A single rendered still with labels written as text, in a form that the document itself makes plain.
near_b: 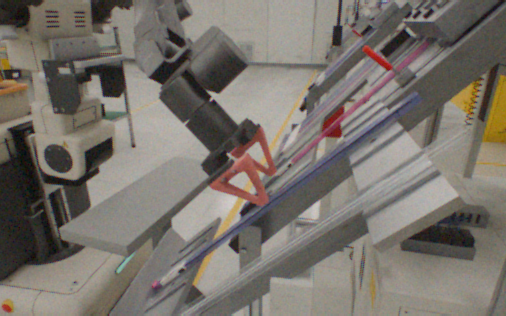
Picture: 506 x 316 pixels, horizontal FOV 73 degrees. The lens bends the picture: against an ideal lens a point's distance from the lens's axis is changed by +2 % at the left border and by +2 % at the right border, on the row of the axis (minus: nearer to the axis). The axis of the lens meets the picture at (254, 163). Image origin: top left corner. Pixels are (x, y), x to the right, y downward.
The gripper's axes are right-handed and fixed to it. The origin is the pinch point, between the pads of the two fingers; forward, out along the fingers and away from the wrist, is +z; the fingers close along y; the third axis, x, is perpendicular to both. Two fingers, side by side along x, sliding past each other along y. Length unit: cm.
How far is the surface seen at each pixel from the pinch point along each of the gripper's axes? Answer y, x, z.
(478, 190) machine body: 69, -25, 66
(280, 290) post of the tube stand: -8.5, 5.7, 11.1
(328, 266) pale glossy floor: 97, 49, 82
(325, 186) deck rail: 16.3, -1.7, 12.3
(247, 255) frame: 12.9, 20.5, 13.9
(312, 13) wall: 901, -14, -32
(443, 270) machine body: 24, -7, 48
